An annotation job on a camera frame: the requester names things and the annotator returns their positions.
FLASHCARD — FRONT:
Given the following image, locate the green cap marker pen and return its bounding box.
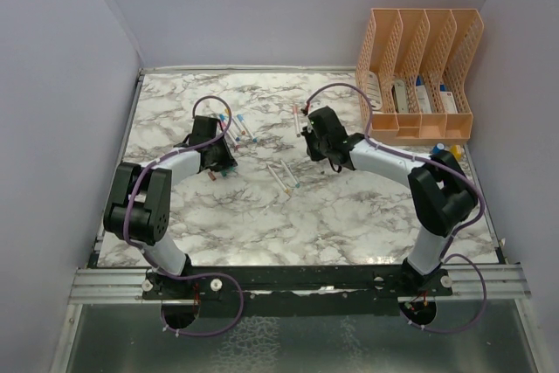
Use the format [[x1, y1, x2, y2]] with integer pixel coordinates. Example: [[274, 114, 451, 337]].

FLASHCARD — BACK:
[[279, 159, 300, 189]]

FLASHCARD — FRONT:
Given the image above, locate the brown cap marker pen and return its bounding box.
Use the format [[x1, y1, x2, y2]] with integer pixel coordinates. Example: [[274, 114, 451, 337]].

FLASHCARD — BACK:
[[266, 164, 291, 196]]

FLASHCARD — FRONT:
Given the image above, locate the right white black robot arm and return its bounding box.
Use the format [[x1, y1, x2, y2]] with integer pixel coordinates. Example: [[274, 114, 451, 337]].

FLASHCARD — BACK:
[[301, 107, 479, 295]]

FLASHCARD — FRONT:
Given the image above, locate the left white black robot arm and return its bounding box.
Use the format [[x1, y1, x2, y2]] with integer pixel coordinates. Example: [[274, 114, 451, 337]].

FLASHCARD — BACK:
[[103, 115, 237, 299]]

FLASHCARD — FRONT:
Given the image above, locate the red end marker pen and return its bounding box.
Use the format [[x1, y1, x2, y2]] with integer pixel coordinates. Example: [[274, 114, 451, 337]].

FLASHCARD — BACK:
[[218, 114, 240, 150]]

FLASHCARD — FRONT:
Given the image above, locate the blue cap marker pen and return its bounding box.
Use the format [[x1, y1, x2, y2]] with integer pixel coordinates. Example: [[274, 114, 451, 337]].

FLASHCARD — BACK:
[[237, 114, 258, 143]]

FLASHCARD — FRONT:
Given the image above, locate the white booklet in organizer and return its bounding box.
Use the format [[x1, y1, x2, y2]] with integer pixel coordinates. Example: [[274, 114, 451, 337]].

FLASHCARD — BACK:
[[365, 72, 383, 113]]

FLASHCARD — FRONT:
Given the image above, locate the white blue box in organizer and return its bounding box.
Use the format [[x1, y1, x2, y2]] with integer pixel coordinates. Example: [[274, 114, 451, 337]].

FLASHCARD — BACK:
[[415, 75, 433, 114]]

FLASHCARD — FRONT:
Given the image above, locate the orange plastic file organizer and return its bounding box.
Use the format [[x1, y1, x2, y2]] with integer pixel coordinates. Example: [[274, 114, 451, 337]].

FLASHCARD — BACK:
[[355, 8, 484, 146]]

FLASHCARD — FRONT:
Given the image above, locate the blue small bottle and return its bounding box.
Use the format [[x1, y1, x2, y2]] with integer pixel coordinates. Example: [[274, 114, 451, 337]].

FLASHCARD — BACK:
[[431, 142, 446, 155]]

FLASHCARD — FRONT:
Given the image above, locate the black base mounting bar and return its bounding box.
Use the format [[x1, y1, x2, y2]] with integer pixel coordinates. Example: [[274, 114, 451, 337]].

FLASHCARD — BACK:
[[142, 265, 452, 300]]

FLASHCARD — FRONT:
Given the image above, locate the white red box in organizer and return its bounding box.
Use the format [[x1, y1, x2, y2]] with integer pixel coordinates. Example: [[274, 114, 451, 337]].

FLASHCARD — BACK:
[[439, 84, 458, 114]]

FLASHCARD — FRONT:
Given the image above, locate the yellow small bottle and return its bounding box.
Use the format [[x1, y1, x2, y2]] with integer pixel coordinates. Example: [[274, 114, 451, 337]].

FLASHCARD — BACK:
[[449, 145, 464, 161]]

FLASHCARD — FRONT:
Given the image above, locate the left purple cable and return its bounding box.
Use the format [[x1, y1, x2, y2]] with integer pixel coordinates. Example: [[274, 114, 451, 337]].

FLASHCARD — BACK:
[[121, 95, 245, 338]]

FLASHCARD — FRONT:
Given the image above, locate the aluminium frame rail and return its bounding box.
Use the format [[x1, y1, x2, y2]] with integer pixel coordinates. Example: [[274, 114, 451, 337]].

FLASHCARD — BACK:
[[69, 264, 531, 305]]

